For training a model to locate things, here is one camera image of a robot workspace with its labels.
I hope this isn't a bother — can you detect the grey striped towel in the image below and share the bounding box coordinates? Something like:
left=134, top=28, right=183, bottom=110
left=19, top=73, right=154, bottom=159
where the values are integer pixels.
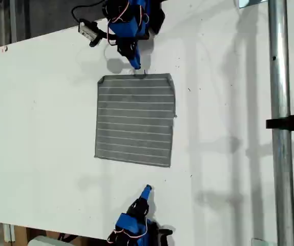
left=94, top=73, right=178, bottom=169

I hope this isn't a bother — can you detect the black clamp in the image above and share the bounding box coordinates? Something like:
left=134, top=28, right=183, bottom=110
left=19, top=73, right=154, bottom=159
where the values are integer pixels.
left=265, top=109, right=294, bottom=136

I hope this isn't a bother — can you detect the black camera cable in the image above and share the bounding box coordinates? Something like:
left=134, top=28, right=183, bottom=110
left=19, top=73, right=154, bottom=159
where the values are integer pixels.
left=71, top=0, right=107, bottom=22

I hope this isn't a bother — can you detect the white table leg bracket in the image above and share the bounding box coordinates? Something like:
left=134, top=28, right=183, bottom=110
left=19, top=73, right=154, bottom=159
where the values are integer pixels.
left=3, top=223, right=16, bottom=243

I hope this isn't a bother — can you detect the steel post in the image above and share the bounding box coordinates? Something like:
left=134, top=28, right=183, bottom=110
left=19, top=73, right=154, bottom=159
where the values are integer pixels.
left=267, top=0, right=294, bottom=246

